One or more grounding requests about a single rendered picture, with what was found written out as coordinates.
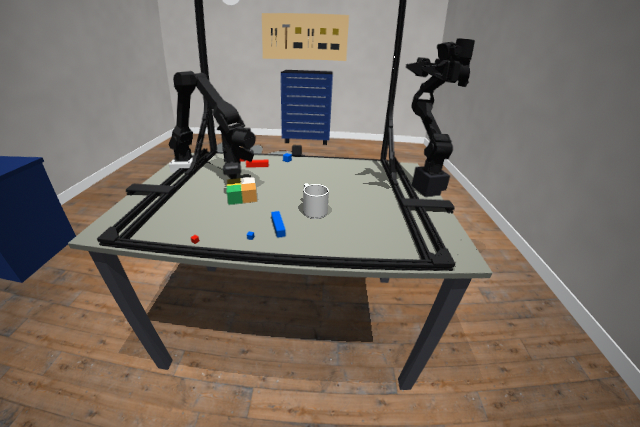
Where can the orange cube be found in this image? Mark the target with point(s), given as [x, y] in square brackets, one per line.
[249, 193]

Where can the green cube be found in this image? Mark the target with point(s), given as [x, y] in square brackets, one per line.
[234, 194]

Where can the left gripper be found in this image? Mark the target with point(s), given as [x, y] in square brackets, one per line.
[442, 71]

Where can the grey mug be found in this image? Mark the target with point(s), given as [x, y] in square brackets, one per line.
[315, 207]

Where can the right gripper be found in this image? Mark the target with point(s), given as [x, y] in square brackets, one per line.
[231, 166]

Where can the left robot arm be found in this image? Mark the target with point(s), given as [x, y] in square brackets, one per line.
[440, 146]

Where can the red rectangular bar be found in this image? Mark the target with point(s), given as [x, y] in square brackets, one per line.
[257, 163]

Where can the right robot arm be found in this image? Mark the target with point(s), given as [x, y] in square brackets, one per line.
[184, 83]

